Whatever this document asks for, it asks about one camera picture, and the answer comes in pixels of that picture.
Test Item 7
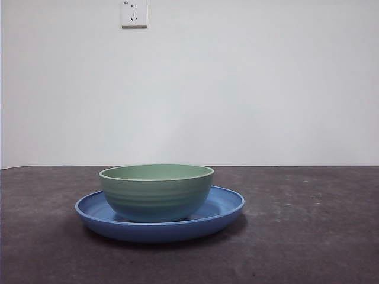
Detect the blue round plate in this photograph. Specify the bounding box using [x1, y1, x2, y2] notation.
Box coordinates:
[74, 185, 246, 244]

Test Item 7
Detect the green ribbed bowl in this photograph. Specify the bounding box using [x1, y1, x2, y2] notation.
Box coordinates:
[98, 164, 215, 223]

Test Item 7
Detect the white wall socket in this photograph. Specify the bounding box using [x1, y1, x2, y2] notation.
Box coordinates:
[121, 0, 149, 30]

